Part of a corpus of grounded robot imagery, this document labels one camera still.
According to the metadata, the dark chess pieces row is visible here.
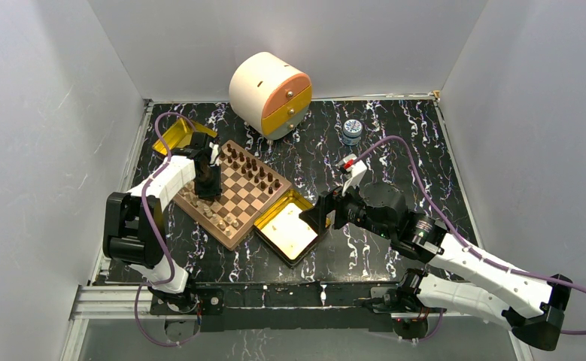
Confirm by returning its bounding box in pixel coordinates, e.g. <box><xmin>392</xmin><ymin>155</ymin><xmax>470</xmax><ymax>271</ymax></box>
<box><xmin>220</xmin><ymin>141</ymin><xmax>284</xmax><ymax>196</ymax></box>

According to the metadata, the wooden chess board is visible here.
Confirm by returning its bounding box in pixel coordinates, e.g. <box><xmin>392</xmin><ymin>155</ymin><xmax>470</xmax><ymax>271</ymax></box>
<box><xmin>173</xmin><ymin>141</ymin><xmax>292</xmax><ymax>250</ymax></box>

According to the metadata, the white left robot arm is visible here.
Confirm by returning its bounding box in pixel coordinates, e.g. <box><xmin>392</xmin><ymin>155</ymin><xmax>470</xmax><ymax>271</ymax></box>
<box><xmin>102</xmin><ymin>132</ymin><xmax>222</xmax><ymax>313</ymax></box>

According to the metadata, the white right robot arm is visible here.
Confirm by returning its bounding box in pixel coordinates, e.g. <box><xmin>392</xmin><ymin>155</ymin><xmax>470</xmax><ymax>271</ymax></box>
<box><xmin>299</xmin><ymin>183</ymin><xmax>570</xmax><ymax>351</ymax></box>

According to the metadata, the gold tin with white pieces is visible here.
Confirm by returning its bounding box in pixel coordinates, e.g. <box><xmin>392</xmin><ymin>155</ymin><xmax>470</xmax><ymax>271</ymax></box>
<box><xmin>162</xmin><ymin>118</ymin><xmax>217</xmax><ymax>150</ymax></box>

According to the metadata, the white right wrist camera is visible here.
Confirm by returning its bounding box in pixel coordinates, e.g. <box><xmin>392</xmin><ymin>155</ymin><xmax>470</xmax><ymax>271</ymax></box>
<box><xmin>338</xmin><ymin>154</ymin><xmax>367</xmax><ymax>196</ymax></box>

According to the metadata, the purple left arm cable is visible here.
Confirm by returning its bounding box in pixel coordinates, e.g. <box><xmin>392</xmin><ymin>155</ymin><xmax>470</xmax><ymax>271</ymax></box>
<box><xmin>132</xmin><ymin>111</ymin><xmax>204</xmax><ymax>347</ymax></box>

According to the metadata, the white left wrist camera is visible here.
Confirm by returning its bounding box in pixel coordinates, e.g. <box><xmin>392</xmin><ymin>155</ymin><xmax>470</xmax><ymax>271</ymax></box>
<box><xmin>208</xmin><ymin>143</ymin><xmax>220</xmax><ymax>167</ymax></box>

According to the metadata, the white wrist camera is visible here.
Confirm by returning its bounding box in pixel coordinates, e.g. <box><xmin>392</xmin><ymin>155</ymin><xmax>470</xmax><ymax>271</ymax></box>
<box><xmin>208</xmin><ymin>143</ymin><xmax>220</xmax><ymax>167</ymax></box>
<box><xmin>338</xmin><ymin>154</ymin><xmax>367</xmax><ymax>196</ymax></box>

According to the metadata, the small blue white jar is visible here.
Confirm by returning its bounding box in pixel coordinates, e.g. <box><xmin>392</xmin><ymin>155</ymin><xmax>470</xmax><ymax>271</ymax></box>
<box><xmin>342</xmin><ymin>119</ymin><xmax>363</xmax><ymax>146</ymax></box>

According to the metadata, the round pastel drawer cabinet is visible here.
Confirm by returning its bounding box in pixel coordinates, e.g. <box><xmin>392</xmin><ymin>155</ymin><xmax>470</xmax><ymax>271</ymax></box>
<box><xmin>229</xmin><ymin>52</ymin><xmax>313</xmax><ymax>141</ymax></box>

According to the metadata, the empty gold tin lid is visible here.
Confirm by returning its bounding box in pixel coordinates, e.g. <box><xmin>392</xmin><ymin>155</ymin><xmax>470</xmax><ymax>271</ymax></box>
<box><xmin>254</xmin><ymin>189</ymin><xmax>327</xmax><ymax>268</ymax></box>

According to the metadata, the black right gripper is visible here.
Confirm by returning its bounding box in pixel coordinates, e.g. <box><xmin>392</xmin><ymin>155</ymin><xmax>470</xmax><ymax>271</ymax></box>
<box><xmin>298</xmin><ymin>174</ymin><xmax>393</xmax><ymax>240</ymax></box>

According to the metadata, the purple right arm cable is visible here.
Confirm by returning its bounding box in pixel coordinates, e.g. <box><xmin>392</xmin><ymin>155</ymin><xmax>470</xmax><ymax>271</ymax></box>
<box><xmin>345</xmin><ymin>135</ymin><xmax>586</xmax><ymax>344</ymax></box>

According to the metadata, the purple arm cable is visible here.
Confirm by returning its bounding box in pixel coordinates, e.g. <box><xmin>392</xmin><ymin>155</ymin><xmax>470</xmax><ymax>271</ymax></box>
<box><xmin>132</xmin><ymin>111</ymin><xmax>204</xmax><ymax>347</ymax></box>
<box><xmin>345</xmin><ymin>135</ymin><xmax>586</xmax><ymax>344</ymax></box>

